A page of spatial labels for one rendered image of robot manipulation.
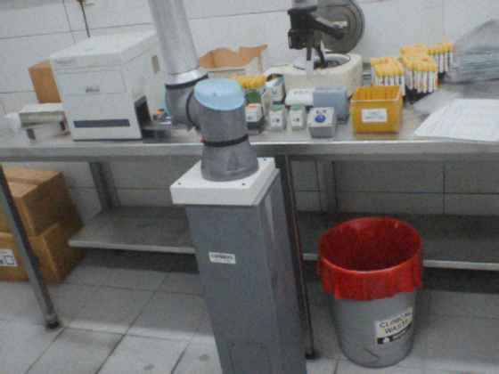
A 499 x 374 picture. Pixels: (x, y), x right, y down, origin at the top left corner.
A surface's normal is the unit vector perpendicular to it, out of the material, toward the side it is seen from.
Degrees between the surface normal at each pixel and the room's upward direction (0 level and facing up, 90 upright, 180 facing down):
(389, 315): 94
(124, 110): 90
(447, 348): 0
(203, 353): 0
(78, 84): 90
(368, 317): 94
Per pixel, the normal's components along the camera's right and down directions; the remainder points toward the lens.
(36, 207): 0.86, 0.03
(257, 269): -0.31, 0.47
